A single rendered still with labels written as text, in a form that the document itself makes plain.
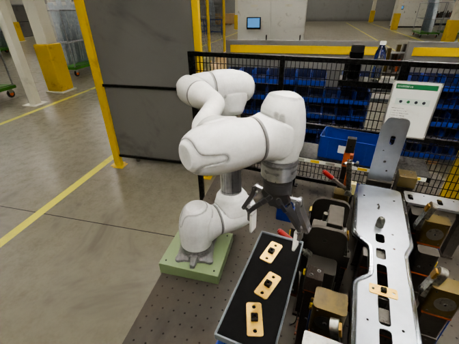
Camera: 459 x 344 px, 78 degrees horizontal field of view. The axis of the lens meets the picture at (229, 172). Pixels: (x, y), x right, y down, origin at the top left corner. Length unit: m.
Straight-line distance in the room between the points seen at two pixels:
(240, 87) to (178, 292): 0.93
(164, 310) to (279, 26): 6.98
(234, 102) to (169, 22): 2.01
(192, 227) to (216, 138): 0.78
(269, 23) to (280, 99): 7.06
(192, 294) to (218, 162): 0.92
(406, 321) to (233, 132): 0.78
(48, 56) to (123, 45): 4.95
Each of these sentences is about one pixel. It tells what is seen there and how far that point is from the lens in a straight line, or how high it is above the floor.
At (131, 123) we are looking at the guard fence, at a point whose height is 0.62.
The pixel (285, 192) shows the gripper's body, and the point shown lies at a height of 1.41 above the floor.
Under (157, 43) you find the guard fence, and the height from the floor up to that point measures 1.49.
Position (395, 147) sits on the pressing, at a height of 1.19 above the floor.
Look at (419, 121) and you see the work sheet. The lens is 1.87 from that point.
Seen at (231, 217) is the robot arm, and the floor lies 0.95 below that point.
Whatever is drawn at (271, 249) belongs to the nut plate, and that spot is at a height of 1.17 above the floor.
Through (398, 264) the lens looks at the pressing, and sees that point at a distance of 1.22.
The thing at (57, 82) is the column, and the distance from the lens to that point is 8.29.
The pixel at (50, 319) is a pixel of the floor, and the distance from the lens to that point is 2.46.
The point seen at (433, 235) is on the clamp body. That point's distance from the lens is 1.45.
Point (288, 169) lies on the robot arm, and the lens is 0.67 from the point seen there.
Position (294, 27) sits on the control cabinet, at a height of 1.33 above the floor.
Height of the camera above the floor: 1.81
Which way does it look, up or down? 31 degrees down
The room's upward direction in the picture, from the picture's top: 1 degrees counter-clockwise
